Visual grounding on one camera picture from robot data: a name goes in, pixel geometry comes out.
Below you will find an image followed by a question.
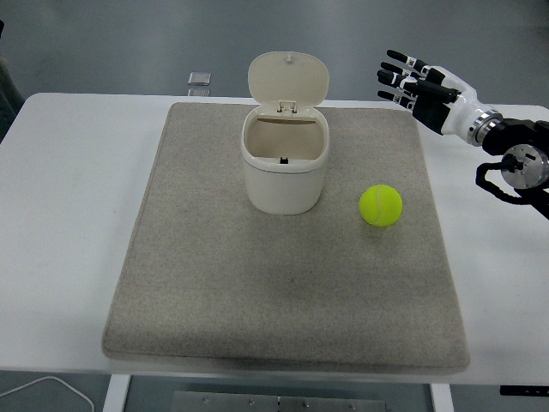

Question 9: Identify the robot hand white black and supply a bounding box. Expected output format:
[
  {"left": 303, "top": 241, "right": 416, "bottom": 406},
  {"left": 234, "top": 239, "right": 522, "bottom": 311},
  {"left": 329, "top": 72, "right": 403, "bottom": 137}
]
[{"left": 375, "top": 48, "right": 489, "bottom": 141}]

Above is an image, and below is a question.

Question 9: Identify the white table leg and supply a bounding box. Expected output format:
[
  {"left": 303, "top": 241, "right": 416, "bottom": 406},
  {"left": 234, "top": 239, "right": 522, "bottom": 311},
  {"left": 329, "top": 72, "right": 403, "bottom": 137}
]
[
  {"left": 102, "top": 374, "right": 131, "bottom": 412},
  {"left": 430, "top": 383, "right": 455, "bottom": 412}
]

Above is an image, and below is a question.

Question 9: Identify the yellow tennis ball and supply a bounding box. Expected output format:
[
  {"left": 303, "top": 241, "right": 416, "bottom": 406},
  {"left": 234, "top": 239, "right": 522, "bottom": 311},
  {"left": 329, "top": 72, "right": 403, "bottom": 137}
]
[{"left": 359, "top": 184, "right": 404, "bottom": 227}]

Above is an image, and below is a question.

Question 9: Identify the grey metal plate with screws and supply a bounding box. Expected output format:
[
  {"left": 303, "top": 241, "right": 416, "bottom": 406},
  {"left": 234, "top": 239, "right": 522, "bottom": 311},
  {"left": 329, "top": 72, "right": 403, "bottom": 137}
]
[{"left": 172, "top": 390, "right": 389, "bottom": 412}]

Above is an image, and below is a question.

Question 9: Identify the white cable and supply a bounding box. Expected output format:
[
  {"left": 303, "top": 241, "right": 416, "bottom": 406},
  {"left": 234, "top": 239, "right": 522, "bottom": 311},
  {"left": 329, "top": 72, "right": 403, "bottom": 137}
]
[{"left": 0, "top": 376, "right": 94, "bottom": 412}]

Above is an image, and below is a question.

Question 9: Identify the black table control panel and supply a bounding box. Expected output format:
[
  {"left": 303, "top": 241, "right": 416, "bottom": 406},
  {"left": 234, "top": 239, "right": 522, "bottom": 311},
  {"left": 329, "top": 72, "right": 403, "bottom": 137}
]
[{"left": 499, "top": 385, "right": 549, "bottom": 396}]

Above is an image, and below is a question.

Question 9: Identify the cream bin with hinged lid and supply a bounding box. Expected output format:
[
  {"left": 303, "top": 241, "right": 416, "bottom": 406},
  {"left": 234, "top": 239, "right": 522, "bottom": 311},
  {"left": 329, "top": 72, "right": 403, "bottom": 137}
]
[{"left": 239, "top": 51, "right": 331, "bottom": 215}]

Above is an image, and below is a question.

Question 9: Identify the beige grey fabric mat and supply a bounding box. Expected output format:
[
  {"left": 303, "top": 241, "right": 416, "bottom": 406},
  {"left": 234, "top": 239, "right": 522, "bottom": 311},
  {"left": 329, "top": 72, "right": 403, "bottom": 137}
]
[{"left": 100, "top": 101, "right": 471, "bottom": 373}]

